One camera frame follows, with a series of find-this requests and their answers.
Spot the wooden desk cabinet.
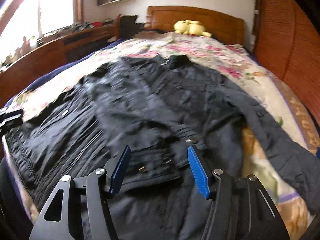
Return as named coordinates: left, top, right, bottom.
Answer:
left=0, top=24, right=118, bottom=107

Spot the yellow plush toy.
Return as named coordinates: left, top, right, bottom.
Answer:
left=174, top=20, right=212, bottom=37

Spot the red basket on desk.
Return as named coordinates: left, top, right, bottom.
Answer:
left=91, top=22, right=103, bottom=28

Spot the wooden louvered wardrobe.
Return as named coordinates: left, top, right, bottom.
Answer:
left=254, top=0, right=319, bottom=121

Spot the window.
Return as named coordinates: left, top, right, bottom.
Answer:
left=1, top=0, right=83, bottom=64

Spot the black jacket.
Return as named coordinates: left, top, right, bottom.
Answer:
left=5, top=56, right=319, bottom=239

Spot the wooden chair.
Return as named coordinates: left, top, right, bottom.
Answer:
left=116, top=14, right=138, bottom=39

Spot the wooden headboard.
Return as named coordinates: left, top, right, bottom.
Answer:
left=145, top=5, right=245, bottom=46

